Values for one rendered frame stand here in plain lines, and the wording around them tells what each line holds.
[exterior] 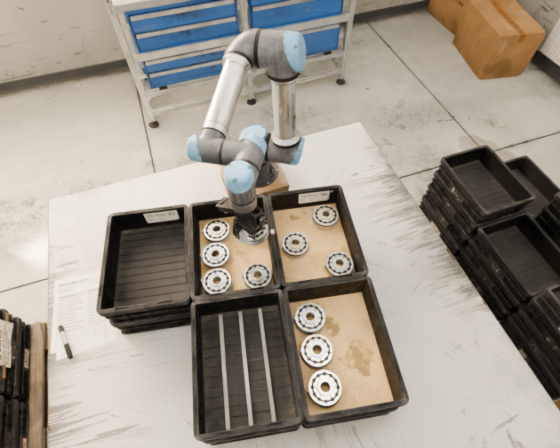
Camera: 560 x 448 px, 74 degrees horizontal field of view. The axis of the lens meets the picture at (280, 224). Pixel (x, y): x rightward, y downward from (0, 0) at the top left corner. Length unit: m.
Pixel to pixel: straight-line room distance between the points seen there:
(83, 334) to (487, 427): 1.43
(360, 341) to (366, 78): 2.77
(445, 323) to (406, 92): 2.45
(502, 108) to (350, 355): 2.88
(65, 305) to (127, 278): 0.31
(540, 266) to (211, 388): 1.71
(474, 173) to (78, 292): 2.04
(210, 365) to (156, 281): 0.37
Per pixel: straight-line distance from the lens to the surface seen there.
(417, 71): 3.90
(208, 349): 1.31
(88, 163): 3.20
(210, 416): 1.27
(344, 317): 1.34
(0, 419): 2.07
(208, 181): 1.83
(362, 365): 1.30
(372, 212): 1.74
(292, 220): 1.50
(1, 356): 2.14
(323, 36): 3.29
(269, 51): 1.26
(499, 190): 2.34
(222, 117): 1.13
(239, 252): 1.44
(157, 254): 1.50
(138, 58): 2.94
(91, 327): 1.61
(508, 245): 2.29
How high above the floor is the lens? 2.07
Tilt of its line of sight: 56 degrees down
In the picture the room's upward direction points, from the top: 1 degrees counter-clockwise
